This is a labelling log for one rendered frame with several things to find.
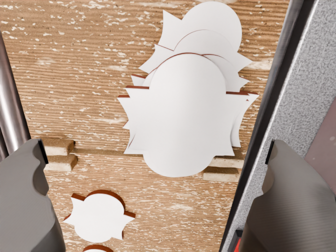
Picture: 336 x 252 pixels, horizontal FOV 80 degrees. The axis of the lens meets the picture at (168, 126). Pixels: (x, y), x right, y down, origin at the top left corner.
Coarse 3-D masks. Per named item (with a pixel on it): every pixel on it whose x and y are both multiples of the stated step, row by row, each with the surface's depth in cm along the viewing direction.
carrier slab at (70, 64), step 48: (0, 0) 24; (48, 0) 24; (96, 0) 24; (144, 0) 24; (192, 0) 23; (240, 0) 23; (288, 0) 23; (48, 48) 26; (96, 48) 26; (144, 48) 26; (240, 48) 26; (48, 96) 29; (96, 96) 29; (96, 144) 33; (240, 144) 32
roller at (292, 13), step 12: (300, 0) 25; (288, 12) 25; (288, 24) 26; (288, 36) 27; (276, 48) 27; (276, 60) 28; (276, 72) 29; (264, 96) 30; (264, 108) 31; (252, 132) 33; (252, 144) 35
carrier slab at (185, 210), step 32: (96, 160) 34; (128, 160) 34; (64, 192) 38; (128, 192) 37; (160, 192) 37; (192, 192) 37; (224, 192) 37; (64, 224) 42; (128, 224) 41; (160, 224) 41; (192, 224) 41; (224, 224) 41
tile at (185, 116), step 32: (160, 64) 19; (192, 64) 19; (160, 96) 20; (192, 96) 20; (224, 96) 20; (160, 128) 22; (192, 128) 22; (224, 128) 22; (160, 160) 24; (192, 160) 24
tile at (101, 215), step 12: (96, 192) 37; (108, 192) 37; (84, 204) 37; (96, 204) 37; (108, 204) 37; (120, 204) 37; (72, 216) 39; (84, 216) 39; (96, 216) 39; (108, 216) 39; (120, 216) 39; (132, 216) 39; (84, 228) 41; (96, 228) 40; (108, 228) 40; (120, 228) 40; (96, 240) 42
